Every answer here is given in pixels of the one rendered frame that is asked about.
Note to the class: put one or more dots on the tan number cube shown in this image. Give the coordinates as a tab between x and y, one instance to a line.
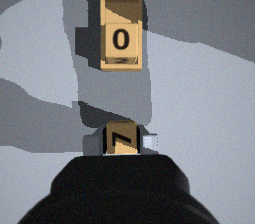
121	43
121	137

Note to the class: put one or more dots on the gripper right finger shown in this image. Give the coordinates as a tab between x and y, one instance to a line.
146	143

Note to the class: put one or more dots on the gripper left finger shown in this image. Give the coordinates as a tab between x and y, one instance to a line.
95	144

